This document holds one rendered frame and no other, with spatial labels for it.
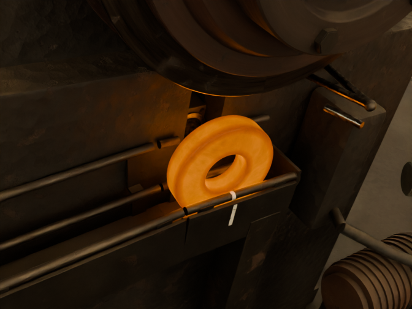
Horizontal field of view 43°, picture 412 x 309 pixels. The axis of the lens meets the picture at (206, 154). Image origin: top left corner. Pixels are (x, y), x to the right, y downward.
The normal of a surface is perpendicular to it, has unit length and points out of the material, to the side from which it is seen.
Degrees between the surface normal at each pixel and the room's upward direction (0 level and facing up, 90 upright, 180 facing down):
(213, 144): 90
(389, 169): 0
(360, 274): 5
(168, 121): 90
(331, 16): 24
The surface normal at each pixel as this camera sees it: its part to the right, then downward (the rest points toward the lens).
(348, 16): 0.33, -0.50
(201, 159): 0.47, 0.60
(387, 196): 0.16, -0.78
